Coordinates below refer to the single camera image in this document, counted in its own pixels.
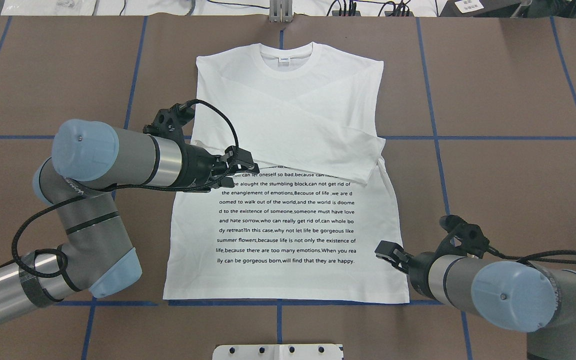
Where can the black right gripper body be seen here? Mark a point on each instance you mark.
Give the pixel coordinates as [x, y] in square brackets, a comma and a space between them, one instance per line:
[417, 265]

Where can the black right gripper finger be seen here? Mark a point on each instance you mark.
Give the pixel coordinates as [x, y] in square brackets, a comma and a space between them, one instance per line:
[401, 265]
[387, 251]

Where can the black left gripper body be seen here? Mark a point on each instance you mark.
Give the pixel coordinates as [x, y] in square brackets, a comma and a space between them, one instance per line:
[196, 169]

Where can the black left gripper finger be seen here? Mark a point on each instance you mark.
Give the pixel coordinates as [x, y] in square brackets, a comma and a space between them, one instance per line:
[224, 180]
[239, 160]

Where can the white long-sleeve printed shirt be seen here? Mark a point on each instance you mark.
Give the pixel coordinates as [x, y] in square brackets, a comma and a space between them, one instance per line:
[307, 225]

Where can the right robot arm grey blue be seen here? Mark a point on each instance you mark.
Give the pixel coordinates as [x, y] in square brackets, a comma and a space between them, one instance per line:
[527, 298]

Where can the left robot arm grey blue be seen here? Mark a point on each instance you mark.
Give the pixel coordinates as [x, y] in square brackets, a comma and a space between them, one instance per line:
[89, 160]

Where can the black box with white label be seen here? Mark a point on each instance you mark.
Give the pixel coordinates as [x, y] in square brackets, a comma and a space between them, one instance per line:
[479, 8]

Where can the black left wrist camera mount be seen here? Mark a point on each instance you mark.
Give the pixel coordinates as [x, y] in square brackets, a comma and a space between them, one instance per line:
[169, 123]

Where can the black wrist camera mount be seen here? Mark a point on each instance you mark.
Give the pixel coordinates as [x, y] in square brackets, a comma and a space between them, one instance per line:
[470, 236]
[169, 123]

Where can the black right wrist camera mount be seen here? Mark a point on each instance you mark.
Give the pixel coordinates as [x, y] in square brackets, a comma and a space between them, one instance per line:
[470, 236]

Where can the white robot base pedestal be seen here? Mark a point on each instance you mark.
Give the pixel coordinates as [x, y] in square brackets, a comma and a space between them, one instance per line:
[308, 351]

